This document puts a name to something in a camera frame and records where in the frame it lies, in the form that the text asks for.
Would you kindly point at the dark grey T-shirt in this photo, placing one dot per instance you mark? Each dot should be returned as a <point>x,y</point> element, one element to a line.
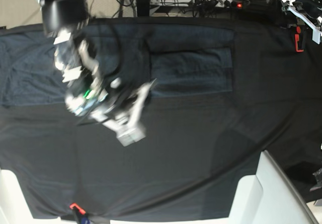
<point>184,60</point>

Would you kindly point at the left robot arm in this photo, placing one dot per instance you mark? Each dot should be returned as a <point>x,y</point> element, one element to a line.
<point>307,11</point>

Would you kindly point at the white chair right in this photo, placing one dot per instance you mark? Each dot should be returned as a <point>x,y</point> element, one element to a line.
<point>268,196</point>

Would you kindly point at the black stand post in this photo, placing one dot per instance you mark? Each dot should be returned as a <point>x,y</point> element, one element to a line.
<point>143,8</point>

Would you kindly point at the blue clamp bottom edge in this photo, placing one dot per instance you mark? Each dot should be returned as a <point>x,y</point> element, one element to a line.
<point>80,215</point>

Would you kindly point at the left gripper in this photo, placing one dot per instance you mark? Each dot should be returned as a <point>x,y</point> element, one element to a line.
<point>309,11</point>

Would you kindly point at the black table cloth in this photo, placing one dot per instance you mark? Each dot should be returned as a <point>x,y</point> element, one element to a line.
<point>196,147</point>

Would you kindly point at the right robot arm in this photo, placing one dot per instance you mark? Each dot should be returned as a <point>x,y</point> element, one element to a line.
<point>113,95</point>

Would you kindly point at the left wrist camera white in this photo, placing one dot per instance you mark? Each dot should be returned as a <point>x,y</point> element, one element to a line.
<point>316,36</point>

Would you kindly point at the red black clamp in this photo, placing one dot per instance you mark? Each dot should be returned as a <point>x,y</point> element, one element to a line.
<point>299,38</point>

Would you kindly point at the white power strip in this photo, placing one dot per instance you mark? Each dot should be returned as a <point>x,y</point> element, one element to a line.
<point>185,3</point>

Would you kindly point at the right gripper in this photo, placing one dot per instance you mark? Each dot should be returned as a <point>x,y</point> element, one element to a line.
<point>123,115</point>

